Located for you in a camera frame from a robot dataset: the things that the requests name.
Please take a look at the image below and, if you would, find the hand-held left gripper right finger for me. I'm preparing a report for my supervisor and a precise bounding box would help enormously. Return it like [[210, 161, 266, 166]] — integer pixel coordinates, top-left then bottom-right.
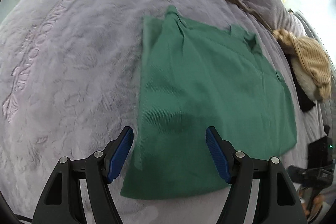
[[205, 126, 307, 224]]

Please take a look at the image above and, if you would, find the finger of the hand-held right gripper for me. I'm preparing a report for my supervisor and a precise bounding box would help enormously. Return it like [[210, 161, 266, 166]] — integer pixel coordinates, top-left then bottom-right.
[[288, 165, 317, 180]]

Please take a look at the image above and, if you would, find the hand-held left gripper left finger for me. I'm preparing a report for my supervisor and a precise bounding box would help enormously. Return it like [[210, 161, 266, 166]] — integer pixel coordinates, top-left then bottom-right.
[[31, 126, 135, 224]]

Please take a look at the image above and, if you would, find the green work jacket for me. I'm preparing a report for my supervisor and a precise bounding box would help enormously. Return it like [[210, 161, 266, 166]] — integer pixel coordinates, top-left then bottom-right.
[[120, 5, 298, 200]]

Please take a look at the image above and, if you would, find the black garment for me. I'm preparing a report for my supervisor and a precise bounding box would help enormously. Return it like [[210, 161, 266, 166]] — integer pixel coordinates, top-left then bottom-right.
[[287, 52, 320, 113]]

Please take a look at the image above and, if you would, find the white knit garment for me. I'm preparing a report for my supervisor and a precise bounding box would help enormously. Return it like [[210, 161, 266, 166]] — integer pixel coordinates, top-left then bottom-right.
[[290, 56, 325, 103]]

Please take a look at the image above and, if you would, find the yellow striped garment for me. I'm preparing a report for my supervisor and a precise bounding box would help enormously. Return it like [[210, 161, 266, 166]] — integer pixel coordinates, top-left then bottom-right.
[[272, 28, 333, 100]]

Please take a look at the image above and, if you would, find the lavender plush blanket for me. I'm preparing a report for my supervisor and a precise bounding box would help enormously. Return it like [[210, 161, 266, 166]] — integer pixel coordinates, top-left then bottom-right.
[[0, 0, 315, 224]]

